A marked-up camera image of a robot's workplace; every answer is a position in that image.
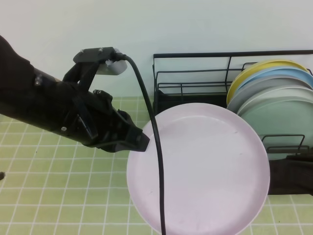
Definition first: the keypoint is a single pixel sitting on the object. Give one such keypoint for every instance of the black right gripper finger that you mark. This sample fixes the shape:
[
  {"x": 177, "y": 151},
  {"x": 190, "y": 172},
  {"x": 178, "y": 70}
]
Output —
[{"x": 129, "y": 136}]

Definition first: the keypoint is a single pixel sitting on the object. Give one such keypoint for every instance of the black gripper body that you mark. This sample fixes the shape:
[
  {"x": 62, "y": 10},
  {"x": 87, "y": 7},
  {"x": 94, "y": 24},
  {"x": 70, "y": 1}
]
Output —
[{"x": 90, "y": 118}]

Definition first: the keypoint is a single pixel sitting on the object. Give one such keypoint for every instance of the pink round plate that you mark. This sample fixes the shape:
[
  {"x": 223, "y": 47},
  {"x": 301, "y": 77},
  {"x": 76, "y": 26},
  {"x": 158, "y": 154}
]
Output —
[{"x": 216, "y": 170}]

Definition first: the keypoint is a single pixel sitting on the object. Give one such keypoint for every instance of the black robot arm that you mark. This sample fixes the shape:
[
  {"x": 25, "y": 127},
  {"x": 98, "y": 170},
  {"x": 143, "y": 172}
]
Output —
[{"x": 27, "y": 94}]

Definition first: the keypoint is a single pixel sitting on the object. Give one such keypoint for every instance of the grey plate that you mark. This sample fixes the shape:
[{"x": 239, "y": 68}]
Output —
[{"x": 260, "y": 84}]

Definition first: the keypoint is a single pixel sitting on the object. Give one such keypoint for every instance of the yellow plate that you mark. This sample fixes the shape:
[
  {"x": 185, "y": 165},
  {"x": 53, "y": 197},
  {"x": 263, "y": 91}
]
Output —
[{"x": 256, "y": 68}]

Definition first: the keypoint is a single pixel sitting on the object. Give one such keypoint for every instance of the mint green plate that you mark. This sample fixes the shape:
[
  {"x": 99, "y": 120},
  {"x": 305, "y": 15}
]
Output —
[{"x": 283, "y": 123}]

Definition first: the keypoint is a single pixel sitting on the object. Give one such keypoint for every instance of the light blue plate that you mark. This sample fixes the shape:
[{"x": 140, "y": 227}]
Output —
[{"x": 282, "y": 71}]

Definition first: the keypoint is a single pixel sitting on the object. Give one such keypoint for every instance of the white plate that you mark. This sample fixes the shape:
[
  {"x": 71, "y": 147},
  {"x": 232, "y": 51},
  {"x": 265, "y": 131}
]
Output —
[{"x": 273, "y": 93}]

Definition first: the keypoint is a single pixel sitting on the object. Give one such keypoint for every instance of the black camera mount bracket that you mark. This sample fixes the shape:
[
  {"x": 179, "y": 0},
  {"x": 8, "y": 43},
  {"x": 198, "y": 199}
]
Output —
[{"x": 86, "y": 64}]

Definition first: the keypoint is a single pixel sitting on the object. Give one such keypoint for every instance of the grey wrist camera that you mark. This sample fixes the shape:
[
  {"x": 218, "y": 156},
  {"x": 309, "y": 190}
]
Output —
[{"x": 111, "y": 67}]

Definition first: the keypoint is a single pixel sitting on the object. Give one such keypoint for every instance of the black wire dish rack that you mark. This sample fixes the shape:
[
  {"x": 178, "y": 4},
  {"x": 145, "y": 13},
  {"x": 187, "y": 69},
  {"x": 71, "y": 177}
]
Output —
[{"x": 181, "y": 78}]

